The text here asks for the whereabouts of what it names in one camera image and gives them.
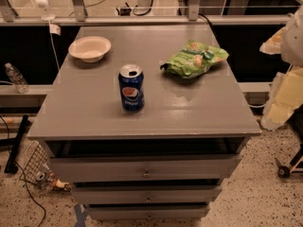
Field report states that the black floor cable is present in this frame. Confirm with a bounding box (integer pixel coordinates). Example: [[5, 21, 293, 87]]
[[12, 161, 47, 227]]

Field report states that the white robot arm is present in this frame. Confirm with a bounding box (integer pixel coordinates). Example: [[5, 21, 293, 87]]
[[259, 6, 303, 131]]

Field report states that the black metal stand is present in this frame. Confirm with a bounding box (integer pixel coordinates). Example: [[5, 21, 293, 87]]
[[4, 114, 28, 174]]

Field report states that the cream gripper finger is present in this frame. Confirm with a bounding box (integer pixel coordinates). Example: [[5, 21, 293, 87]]
[[260, 66, 303, 131], [259, 27, 285, 55]]

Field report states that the blue pepsi can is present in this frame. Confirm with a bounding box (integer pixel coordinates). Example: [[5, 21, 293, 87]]
[[118, 64, 144, 112]]

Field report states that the green chip bag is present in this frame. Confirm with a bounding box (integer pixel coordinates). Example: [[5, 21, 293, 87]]
[[160, 40, 229, 79]]

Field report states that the clear plastic water bottle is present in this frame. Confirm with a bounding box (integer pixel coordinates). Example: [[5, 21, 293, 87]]
[[5, 62, 29, 94]]

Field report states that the white round lamp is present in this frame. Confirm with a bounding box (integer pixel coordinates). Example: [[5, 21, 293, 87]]
[[34, 0, 55, 22]]

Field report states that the wire basket on floor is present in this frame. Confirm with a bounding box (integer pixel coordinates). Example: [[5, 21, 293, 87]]
[[20, 141, 71, 192]]

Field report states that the black wheeled cart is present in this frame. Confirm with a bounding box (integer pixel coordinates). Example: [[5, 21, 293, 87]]
[[275, 144, 303, 178]]

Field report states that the white paper bowl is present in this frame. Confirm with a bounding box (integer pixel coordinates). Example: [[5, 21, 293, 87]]
[[68, 36, 112, 62]]

